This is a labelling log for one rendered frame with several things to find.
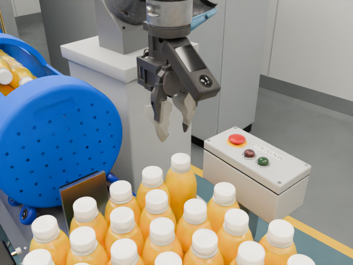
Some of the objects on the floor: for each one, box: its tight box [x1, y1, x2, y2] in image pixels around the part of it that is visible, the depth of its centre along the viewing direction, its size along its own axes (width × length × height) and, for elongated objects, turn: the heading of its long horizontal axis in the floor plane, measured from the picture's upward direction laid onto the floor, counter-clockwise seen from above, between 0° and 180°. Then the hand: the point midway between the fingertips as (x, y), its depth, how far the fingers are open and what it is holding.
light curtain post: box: [0, 0, 19, 39], centre depth 202 cm, size 6×6×170 cm
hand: (176, 132), depth 70 cm, fingers open, 5 cm apart
